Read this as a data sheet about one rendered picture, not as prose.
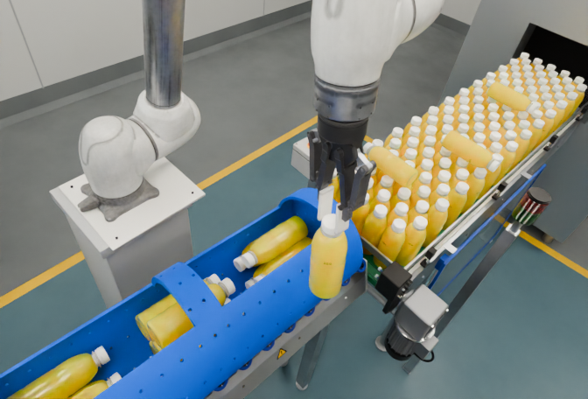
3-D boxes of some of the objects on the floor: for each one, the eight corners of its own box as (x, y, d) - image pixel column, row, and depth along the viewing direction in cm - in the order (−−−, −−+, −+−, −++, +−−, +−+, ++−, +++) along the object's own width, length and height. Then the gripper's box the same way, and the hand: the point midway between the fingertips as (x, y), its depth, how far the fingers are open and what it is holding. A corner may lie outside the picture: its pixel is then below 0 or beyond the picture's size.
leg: (292, 382, 192) (310, 320, 148) (302, 374, 195) (321, 311, 151) (301, 393, 189) (321, 332, 146) (310, 384, 192) (332, 322, 149)
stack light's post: (402, 367, 202) (504, 228, 125) (407, 362, 204) (510, 222, 127) (409, 374, 200) (516, 237, 123) (413, 368, 202) (521, 230, 126)
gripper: (288, 95, 63) (288, 207, 78) (367, 143, 53) (350, 262, 68) (324, 81, 67) (318, 192, 82) (405, 124, 57) (381, 241, 72)
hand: (333, 210), depth 73 cm, fingers closed on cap, 4 cm apart
